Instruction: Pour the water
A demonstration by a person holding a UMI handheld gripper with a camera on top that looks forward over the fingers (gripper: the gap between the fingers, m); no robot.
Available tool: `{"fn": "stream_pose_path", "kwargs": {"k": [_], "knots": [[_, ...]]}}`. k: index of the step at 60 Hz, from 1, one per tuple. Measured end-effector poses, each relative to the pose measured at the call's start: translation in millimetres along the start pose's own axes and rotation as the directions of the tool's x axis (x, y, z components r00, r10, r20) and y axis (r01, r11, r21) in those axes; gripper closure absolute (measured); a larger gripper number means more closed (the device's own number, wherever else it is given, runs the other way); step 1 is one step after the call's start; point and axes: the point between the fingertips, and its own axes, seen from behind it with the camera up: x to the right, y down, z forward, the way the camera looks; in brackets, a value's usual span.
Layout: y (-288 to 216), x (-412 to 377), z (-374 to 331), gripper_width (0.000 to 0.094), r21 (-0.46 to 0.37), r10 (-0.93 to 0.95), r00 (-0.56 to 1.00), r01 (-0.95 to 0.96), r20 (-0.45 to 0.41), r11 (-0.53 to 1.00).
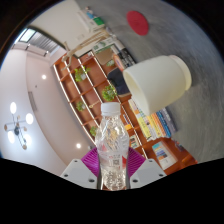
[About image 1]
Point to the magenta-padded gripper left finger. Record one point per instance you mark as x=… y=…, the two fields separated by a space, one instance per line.
x=78 y=172

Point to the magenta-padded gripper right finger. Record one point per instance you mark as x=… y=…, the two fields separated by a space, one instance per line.
x=146 y=173

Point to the clear plastic water bottle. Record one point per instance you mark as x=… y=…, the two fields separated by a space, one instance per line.
x=111 y=150

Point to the stack of colourful books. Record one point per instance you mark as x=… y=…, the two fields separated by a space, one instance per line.
x=153 y=123

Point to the multi-bulb ceiling lamp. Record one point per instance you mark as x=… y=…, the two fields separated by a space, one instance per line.
x=18 y=126

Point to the ceiling air vent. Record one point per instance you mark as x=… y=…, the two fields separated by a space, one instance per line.
x=33 y=101

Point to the cream plastic cup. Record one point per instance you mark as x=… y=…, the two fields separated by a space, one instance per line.
x=156 y=83

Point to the stack of dark books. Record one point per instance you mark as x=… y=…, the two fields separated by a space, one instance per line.
x=126 y=58

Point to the tan chair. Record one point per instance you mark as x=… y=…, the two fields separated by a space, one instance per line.
x=105 y=56

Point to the green and white box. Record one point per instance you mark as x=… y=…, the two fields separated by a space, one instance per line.
x=105 y=44

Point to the wooden artist mannequin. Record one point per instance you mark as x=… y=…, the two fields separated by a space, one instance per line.
x=88 y=41

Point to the grey window curtain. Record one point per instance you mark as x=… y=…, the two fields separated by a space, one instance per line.
x=45 y=44

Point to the window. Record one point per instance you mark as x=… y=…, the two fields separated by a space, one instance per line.
x=27 y=35

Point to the flat round red coaster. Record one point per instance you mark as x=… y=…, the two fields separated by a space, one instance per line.
x=137 y=22

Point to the stack of white books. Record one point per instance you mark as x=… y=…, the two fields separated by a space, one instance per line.
x=87 y=20

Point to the small green white box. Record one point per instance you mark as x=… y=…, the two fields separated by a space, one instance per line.
x=98 y=21

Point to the wooden wall shelf unit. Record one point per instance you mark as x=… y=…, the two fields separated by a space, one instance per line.
x=86 y=93

